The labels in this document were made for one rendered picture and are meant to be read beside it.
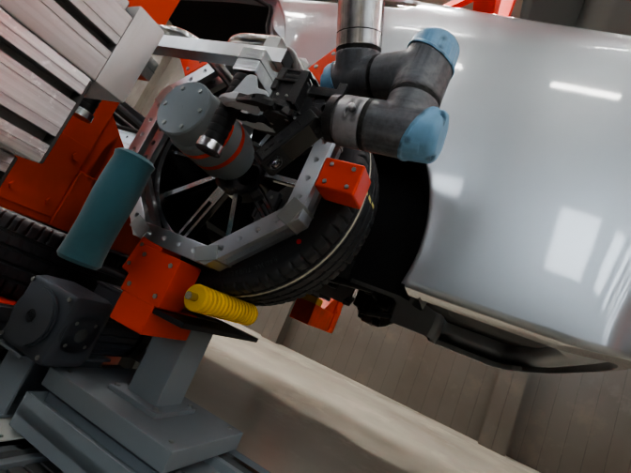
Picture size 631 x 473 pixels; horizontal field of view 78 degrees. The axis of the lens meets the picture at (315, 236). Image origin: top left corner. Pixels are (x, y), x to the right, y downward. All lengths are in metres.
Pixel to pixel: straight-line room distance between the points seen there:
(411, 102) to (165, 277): 0.60
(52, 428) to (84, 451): 0.10
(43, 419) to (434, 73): 1.02
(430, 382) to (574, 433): 1.66
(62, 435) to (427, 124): 0.93
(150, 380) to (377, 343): 5.16
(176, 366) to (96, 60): 0.76
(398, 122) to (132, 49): 0.32
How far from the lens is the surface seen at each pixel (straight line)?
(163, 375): 1.05
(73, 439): 1.03
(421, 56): 0.60
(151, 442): 0.94
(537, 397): 5.83
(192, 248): 0.88
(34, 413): 1.12
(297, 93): 0.62
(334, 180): 0.80
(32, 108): 0.41
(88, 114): 0.93
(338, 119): 0.57
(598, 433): 5.91
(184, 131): 0.83
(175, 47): 0.92
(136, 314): 0.91
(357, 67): 0.66
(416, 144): 0.54
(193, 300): 0.85
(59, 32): 0.42
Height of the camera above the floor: 0.56
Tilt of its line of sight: 11 degrees up
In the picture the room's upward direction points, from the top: 23 degrees clockwise
